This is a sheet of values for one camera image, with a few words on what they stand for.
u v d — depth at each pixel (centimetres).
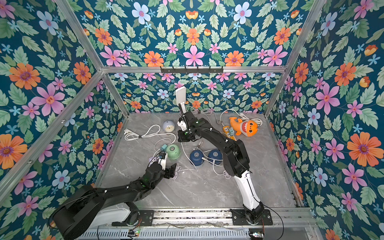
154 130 108
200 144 99
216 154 85
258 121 112
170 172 78
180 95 88
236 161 58
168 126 102
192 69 92
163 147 96
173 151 86
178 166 90
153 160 91
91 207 44
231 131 100
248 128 100
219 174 83
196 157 84
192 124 70
